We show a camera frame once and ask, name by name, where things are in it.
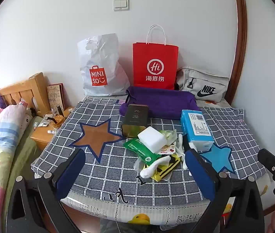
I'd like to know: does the dark tea tin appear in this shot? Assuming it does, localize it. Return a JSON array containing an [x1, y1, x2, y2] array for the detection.
[[121, 104, 150, 139]]

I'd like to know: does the grey waist bag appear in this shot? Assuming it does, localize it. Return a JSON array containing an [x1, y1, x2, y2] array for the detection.
[[175, 66, 230, 102]]

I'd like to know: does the yellow black pouch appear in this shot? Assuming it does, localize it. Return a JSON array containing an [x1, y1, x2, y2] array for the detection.
[[152, 154, 182, 181]]

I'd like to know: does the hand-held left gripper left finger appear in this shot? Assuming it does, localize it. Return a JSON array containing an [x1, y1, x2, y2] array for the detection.
[[7, 148, 86, 233]]

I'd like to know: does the printed snack packet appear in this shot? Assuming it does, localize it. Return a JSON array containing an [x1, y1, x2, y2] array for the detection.
[[160, 143, 178, 155]]

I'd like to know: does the blue tissue pack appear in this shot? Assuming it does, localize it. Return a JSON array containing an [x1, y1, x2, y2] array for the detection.
[[180, 109, 214, 152]]

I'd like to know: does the white foam sponge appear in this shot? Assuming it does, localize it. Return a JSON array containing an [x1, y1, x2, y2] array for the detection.
[[137, 126, 167, 155]]

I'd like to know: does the white plastic shopping bag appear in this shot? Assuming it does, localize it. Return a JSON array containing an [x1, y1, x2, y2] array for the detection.
[[77, 33, 131, 97]]

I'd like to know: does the brown wooden door frame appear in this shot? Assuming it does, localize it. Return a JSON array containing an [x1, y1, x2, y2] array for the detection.
[[232, 0, 248, 107]]

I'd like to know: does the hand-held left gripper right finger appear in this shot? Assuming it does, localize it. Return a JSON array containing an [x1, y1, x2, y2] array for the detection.
[[185, 148, 265, 233]]

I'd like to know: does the white light switch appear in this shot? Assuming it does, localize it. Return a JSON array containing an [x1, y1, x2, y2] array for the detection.
[[113, 0, 130, 11]]

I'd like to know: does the wooden nightstand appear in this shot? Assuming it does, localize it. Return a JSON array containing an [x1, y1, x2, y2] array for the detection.
[[30, 106, 73, 151]]

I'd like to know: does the wooden bed headboard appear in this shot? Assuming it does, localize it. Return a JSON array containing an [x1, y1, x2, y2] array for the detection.
[[0, 72, 51, 117]]

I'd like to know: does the amber cup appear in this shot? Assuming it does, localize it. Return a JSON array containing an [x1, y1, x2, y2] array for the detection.
[[47, 115, 64, 128]]

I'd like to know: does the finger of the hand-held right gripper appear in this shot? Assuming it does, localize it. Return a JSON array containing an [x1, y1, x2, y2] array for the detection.
[[257, 148, 275, 175]]

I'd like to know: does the green wipes packet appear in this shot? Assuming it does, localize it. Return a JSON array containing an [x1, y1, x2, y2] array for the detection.
[[123, 138, 161, 164]]

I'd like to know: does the red paper bag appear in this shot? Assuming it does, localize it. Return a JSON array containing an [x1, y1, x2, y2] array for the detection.
[[133, 25, 179, 90]]

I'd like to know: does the illustrated book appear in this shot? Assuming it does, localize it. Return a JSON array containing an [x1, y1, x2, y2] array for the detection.
[[46, 84, 66, 113]]

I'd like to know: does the purple towel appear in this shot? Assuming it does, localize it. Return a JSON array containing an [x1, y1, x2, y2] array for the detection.
[[120, 86, 201, 120]]

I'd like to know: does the checked tablecloth with stars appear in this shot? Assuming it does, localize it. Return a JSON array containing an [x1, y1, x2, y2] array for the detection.
[[32, 96, 270, 202]]

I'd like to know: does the clear plastic bag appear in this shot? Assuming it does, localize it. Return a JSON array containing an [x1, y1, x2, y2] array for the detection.
[[133, 157, 148, 174]]

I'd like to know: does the green bed sheet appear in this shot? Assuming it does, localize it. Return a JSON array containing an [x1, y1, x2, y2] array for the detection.
[[2, 116, 44, 225]]

